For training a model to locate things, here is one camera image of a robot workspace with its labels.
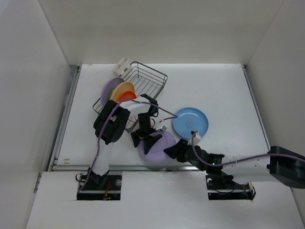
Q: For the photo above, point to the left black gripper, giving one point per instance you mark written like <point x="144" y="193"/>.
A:
<point x="136" y="136"/>

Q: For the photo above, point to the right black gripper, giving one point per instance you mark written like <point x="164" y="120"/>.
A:
<point x="177" y="150"/>

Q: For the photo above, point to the light purple plate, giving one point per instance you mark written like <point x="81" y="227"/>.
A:
<point x="156" y="155"/>

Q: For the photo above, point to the blue plate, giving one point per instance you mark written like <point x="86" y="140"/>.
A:
<point x="189" y="120"/>

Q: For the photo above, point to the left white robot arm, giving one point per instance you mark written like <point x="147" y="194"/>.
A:
<point x="110" y="125"/>

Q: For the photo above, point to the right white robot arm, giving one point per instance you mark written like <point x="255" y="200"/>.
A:
<point x="279" y="164"/>

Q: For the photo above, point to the orange plate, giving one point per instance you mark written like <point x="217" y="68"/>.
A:
<point x="127" y="95"/>

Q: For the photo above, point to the yellow plate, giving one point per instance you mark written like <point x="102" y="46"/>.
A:
<point x="121" y="88"/>

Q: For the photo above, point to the rear purple plate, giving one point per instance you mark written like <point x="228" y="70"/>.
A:
<point x="108" y="88"/>

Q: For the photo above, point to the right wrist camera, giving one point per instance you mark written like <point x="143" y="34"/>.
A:
<point x="195" y="139"/>

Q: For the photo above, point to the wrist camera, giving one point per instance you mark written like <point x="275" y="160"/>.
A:
<point x="159" y="126"/>
<point x="195" y="139"/>

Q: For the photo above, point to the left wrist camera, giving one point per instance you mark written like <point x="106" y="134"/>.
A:
<point x="159" y="126"/>

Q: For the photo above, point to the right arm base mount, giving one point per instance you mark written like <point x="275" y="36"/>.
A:
<point x="224" y="188"/>

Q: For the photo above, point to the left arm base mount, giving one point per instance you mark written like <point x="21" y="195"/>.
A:
<point x="110" y="191"/>

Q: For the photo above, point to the grey wire dish rack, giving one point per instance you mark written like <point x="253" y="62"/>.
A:
<point x="146" y="80"/>

